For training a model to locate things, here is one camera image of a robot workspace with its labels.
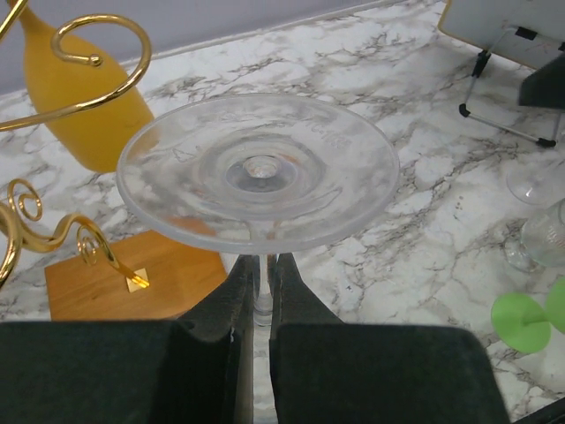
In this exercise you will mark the gold wire glass rack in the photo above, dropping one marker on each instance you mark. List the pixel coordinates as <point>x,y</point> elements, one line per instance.
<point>92,106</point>

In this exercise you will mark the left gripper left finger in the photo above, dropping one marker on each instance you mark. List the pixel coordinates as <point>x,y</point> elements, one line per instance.
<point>193,369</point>

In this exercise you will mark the green plastic wine glass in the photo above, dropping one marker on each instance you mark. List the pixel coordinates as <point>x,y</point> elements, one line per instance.
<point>523,324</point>

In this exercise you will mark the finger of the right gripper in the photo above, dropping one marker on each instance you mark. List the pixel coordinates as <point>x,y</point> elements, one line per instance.
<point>545,88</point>

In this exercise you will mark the small whiteboard on stand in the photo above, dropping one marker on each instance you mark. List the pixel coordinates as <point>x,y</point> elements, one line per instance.
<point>529,33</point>

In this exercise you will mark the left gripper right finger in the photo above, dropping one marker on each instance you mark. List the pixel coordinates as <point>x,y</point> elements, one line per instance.
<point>324,370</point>

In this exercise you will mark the clear stemmed glass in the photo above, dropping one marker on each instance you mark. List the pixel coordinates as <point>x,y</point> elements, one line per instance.
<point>540,242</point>

